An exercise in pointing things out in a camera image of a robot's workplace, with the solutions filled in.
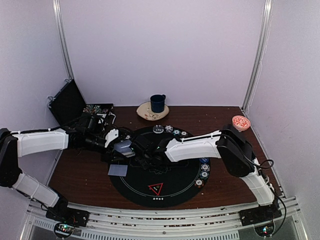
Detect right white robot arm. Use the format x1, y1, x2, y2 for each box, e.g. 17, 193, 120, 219
130, 124, 280, 221

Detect round black poker mat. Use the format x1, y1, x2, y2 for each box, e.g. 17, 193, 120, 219
107, 125, 212, 208

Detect green chips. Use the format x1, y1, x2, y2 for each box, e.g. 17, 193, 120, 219
172, 129, 181, 136

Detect blue ten poker chip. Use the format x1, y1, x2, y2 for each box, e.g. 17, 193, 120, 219
201, 163, 210, 172

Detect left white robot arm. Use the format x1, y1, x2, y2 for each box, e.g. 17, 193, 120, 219
0, 114, 133, 222

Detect beige ceramic saucer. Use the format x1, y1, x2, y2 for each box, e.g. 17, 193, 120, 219
136, 101, 170, 121

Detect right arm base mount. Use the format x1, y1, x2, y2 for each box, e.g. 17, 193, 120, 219
239, 207, 282, 238

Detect green fifty poker chip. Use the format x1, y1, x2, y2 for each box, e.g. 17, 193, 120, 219
199, 170, 210, 180

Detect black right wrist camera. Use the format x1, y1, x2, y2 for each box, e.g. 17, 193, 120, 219
130, 135, 155, 153

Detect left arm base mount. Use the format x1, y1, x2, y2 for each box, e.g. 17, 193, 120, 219
45, 208, 90, 239

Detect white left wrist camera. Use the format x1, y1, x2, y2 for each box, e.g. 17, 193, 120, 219
104, 128, 119, 148

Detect dark blue mug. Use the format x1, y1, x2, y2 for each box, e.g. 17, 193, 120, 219
150, 94, 166, 113

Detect red patterned small bowl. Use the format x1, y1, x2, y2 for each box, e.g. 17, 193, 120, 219
232, 115, 251, 132

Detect black poker set case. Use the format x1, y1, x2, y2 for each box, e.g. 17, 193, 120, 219
47, 79, 115, 125

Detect red triangle all-in marker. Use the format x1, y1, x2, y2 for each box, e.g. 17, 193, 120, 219
148, 182, 164, 196

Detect dealt card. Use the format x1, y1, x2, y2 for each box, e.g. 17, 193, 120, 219
108, 164, 128, 177

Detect blue small blind button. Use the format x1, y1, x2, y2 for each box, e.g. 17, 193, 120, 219
199, 157, 209, 164

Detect blue playing card deck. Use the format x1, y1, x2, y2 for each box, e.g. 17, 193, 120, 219
113, 140, 134, 156

